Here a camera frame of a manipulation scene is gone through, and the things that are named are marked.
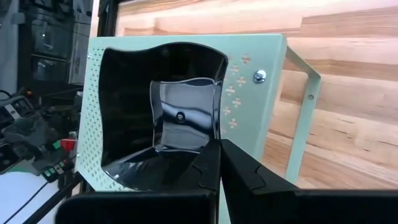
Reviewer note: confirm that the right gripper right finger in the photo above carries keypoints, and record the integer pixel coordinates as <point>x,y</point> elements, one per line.
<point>280,205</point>

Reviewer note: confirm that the black diagonal beam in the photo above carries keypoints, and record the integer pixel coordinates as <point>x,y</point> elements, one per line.
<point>53,200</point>

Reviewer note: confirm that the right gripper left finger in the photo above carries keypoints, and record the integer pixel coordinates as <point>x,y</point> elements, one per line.
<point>140,208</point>

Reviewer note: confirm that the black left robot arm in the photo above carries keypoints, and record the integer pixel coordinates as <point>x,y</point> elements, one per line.
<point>31,133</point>

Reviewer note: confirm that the black wavy square plate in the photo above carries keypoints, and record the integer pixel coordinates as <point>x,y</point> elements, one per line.
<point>130,93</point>

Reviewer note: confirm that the black cabinet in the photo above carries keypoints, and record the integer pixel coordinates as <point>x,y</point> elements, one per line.
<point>53,46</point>

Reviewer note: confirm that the mint green perforated metal shelf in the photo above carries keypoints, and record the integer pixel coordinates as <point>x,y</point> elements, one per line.
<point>264,56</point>

